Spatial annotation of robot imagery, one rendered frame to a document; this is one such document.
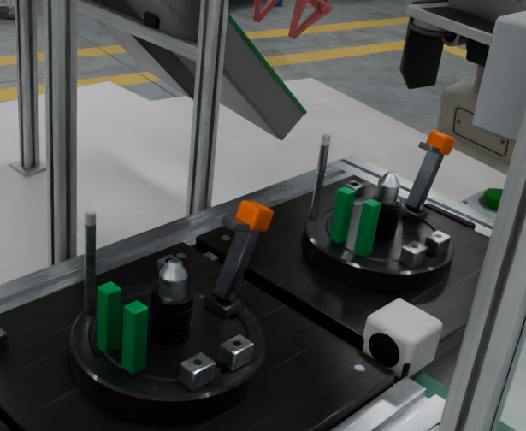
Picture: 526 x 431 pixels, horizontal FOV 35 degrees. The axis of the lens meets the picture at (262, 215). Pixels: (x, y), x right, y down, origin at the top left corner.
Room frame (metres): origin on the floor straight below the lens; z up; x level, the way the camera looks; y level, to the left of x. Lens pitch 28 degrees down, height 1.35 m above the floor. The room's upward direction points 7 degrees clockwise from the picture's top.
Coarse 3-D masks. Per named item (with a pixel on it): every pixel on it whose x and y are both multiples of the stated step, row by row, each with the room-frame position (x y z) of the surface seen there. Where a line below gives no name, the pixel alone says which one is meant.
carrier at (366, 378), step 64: (192, 256) 0.62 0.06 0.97; (0, 320) 0.50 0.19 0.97; (64, 320) 0.51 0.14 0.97; (128, 320) 0.43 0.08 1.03; (192, 320) 0.50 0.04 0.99; (256, 320) 0.51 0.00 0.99; (0, 384) 0.43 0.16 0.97; (64, 384) 0.44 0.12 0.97; (128, 384) 0.42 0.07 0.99; (192, 384) 0.42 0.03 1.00; (256, 384) 0.46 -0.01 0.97; (320, 384) 0.47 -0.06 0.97; (384, 384) 0.48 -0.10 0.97
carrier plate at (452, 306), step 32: (288, 224) 0.71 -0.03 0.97; (448, 224) 0.75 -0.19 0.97; (224, 256) 0.64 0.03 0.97; (256, 256) 0.64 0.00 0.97; (288, 256) 0.65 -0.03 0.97; (480, 256) 0.69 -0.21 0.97; (288, 288) 0.59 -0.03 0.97; (320, 288) 0.60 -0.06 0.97; (352, 288) 0.60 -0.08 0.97; (448, 288) 0.62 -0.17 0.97; (320, 320) 0.56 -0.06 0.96; (352, 320) 0.56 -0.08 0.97; (448, 320) 0.57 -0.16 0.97
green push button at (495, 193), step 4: (496, 188) 0.85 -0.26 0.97; (484, 192) 0.84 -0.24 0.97; (488, 192) 0.83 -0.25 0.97; (492, 192) 0.83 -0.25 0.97; (496, 192) 0.83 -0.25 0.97; (500, 192) 0.84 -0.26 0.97; (484, 196) 0.83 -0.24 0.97; (488, 196) 0.82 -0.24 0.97; (492, 196) 0.82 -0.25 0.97; (496, 196) 0.83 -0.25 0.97; (500, 196) 0.83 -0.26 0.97; (484, 200) 0.82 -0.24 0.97; (488, 200) 0.82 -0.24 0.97; (492, 200) 0.82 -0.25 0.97; (496, 200) 0.81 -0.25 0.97; (488, 204) 0.82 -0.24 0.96; (492, 204) 0.81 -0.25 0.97; (496, 204) 0.81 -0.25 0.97; (492, 208) 0.81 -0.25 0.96; (496, 208) 0.81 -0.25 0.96
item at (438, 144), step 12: (432, 132) 0.73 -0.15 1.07; (420, 144) 0.72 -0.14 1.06; (432, 144) 0.73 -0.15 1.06; (444, 144) 0.72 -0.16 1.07; (432, 156) 0.72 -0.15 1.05; (420, 168) 0.72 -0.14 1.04; (432, 168) 0.72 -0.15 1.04; (420, 180) 0.72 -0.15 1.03; (432, 180) 0.72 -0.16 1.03; (420, 192) 0.71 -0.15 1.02; (408, 204) 0.71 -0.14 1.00; (420, 204) 0.71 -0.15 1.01
